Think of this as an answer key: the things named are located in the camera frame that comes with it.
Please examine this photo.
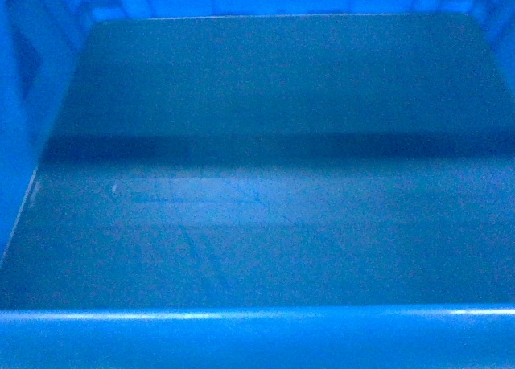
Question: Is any large blue plastic crate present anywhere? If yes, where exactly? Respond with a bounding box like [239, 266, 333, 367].
[1, 0, 514, 368]

